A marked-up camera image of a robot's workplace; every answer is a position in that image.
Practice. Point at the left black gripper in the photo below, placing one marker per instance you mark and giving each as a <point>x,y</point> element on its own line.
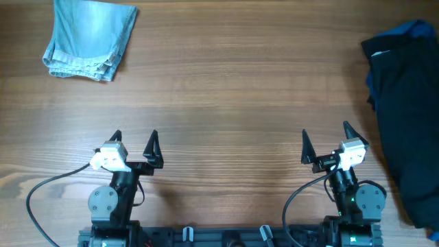
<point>152,153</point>

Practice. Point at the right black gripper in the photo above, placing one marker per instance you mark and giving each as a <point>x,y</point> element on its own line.
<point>309,156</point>

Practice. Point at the black garment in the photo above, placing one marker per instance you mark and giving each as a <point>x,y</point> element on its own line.
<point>408,113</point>

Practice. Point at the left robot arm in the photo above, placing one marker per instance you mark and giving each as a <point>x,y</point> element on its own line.
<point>111,206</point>

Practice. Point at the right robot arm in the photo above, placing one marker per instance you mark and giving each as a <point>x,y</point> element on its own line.
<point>359,203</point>

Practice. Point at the dark blue garment pile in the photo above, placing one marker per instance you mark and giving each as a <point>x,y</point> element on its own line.
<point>416,29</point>

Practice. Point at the folded light blue jeans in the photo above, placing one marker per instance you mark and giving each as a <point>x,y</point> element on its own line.
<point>89,38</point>

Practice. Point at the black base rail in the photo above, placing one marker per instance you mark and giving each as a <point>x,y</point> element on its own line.
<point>305,235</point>

